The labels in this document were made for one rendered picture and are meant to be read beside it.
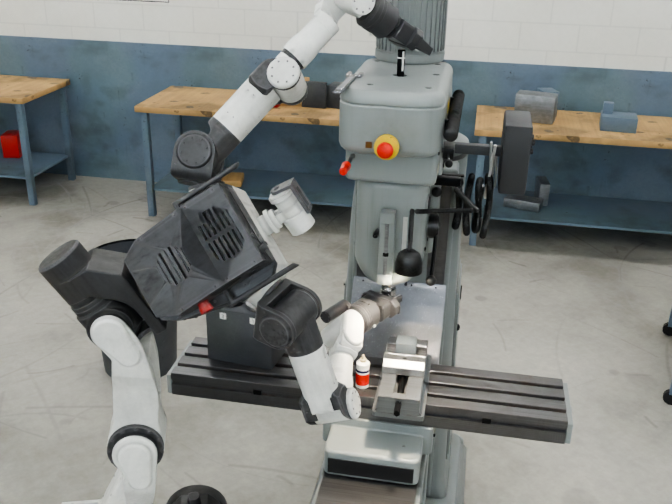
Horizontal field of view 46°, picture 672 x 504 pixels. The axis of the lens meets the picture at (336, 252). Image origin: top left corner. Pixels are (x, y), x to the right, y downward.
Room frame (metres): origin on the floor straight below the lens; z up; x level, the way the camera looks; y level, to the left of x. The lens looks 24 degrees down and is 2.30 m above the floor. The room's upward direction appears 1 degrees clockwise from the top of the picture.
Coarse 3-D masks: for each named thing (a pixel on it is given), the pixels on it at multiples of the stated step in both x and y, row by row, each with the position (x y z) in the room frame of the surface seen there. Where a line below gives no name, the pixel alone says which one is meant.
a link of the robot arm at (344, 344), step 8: (344, 312) 1.90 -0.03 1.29; (352, 312) 1.90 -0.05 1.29; (344, 320) 1.86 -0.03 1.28; (352, 320) 1.87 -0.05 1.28; (360, 320) 1.89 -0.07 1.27; (344, 328) 1.84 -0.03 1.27; (352, 328) 1.85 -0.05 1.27; (360, 328) 1.87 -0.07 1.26; (344, 336) 1.82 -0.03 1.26; (352, 336) 1.83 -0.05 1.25; (360, 336) 1.85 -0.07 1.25; (336, 344) 1.82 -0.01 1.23; (344, 344) 1.81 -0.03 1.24; (352, 344) 1.81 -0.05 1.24; (360, 344) 1.83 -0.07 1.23; (336, 352) 1.81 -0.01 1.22; (344, 352) 1.81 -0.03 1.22; (352, 352) 1.81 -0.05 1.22
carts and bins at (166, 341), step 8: (120, 240) 3.88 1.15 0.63; (128, 240) 3.90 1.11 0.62; (104, 248) 3.82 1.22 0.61; (112, 248) 3.85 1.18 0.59; (120, 248) 3.87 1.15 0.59; (128, 248) 3.89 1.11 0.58; (168, 328) 3.58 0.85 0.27; (176, 328) 3.68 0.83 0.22; (664, 328) 4.12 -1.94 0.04; (160, 336) 3.54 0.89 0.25; (168, 336) 3.58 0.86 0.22; (176, 336) 3.68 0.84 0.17; (160, 344) 3.54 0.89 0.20; (168, 344) 3.58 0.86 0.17; (176, 344) 3.68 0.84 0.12; (160, 352) 3.54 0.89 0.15; (168, 352) 3.58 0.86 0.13; (176, 352) 3.68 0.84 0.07; (104, 360) 3.57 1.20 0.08; (160, 360) 3.54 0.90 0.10; (168, 360) 3.59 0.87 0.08; (160, 368) 3.54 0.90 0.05; (168, 368) 3.59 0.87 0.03; (664, 392) 3.42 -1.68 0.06; (664, 400) 3.41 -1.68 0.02
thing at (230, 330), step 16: (240, 304) 2.19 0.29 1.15; (208, 320) 2.18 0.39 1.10; (224, 320) 2.16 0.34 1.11; (240, 320) 2.15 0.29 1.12; (208, 336) 2.18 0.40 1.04; (224, 336) 2.16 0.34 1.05; (240, 336) 2.15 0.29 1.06; (208, 352) 2.18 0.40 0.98; (224, 352) 2.17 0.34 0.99; (240, 352) 2.15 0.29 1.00; (256, 352) 2.13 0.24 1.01; (272, 352) 2.13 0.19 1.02; (272, 368) 2.12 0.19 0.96
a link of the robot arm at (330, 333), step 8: (336, 304) 1.95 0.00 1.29; (344, 304) 1.96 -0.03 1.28; (352, 304) 1.97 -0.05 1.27; (360, 304) 1.97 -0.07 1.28; (328, 312) 1.90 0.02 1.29; (336, 312) 1.92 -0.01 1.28; (360, 312) 1.94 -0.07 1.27; (368, 312) 1.95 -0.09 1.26; (328, 320) 1.90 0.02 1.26; (336, 320) 1.90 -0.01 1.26; (368, 320) 1.93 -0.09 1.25; (328, 328) 1.91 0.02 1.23; (336, 328) 1.88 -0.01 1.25; (368, 328) 1.93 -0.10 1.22; (328, 336) 1.89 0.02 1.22; (336, 336) 1.88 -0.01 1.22; (328, 344) 1.90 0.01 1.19
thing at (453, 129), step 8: (456, 96) 2.23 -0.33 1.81; (464, 96) 2.30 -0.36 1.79; (456, 104) 2.13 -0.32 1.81; (456, 112) 2.05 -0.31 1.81; (448, 120) 1.97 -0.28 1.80; (456, 120) 1.97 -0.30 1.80; (448, 128) 1.88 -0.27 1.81; (456, 128) 1.90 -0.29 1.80; (448, 136) 1.88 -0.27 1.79; (456, 136) 1.88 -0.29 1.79
